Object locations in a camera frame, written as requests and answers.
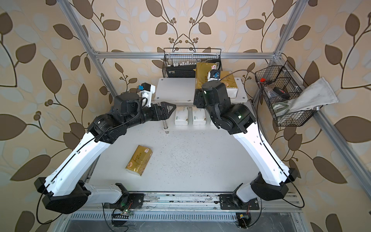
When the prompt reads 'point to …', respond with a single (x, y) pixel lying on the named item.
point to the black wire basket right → (279, 84)
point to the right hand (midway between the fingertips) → (203, 92)
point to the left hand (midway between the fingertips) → (170, 106)
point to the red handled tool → (263, 80)
